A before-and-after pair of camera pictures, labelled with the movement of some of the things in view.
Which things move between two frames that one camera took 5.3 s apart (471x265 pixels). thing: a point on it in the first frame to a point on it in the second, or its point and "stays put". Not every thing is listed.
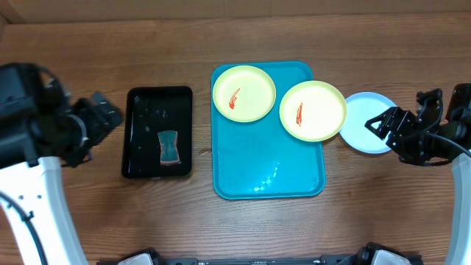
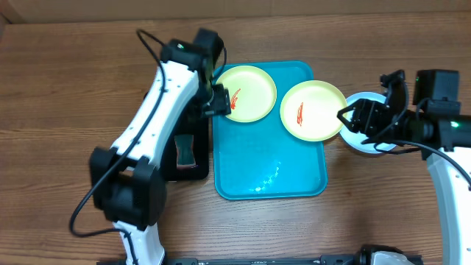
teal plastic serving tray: (260, 159) stays put
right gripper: (401, 124) to (364, 120)
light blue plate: (362, 108) stays put
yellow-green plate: (313, 110) stays put
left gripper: (98, 130) to (221, 105)
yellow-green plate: (243, 93) stays put
